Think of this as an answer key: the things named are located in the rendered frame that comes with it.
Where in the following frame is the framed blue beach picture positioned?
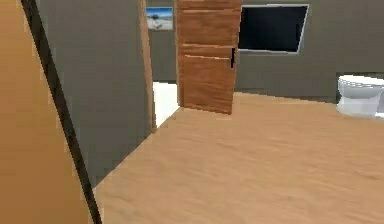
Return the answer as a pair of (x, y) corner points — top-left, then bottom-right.
(145, 6), (175, 31)

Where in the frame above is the brown wooden room door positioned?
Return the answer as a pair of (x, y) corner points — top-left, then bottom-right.
(175, 0), (243, 116)

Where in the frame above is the white toilet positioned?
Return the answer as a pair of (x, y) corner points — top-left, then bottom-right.
(335, 74), (384, 120)

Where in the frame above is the orange door with black edge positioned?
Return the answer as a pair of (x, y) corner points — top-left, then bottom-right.
(0, 0), (104, 224)

